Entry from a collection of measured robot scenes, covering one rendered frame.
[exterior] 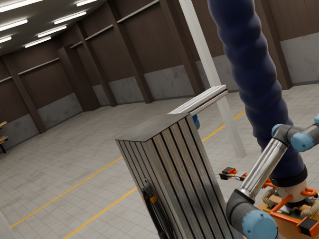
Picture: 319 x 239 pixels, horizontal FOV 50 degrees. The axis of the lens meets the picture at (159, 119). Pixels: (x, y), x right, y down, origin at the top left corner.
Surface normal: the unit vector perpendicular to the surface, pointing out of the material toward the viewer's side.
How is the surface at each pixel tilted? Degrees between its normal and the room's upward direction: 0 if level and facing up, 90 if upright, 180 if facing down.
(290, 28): 90
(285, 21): 90
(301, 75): 90
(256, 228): 84
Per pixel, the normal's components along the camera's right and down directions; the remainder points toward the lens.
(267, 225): 0.23, 0.03
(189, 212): 0.56, -0.01
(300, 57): -0.74, 0.45
